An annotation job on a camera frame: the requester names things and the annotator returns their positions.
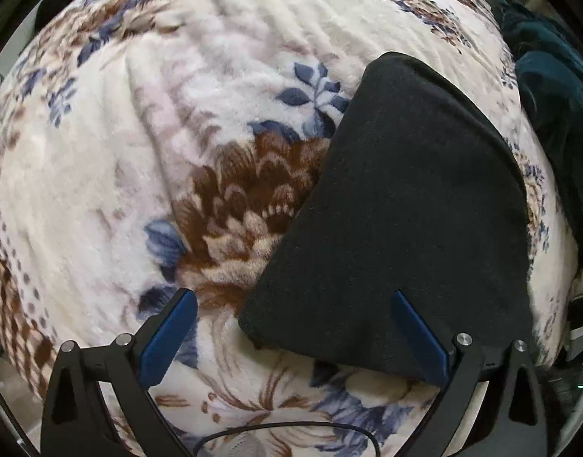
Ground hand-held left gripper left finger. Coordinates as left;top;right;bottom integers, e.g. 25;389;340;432
40;289;198;457

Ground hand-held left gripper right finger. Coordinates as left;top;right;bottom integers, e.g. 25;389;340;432
391;289;550;457

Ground dark small garment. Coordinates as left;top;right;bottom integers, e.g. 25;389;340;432
238;51;533;384

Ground floral plush blanket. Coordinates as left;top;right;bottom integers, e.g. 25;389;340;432
0;0;580;457

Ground dark teal cloth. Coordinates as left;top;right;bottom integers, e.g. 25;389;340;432
490;0;583;277

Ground black cable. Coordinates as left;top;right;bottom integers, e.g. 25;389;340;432
194;420;383;457

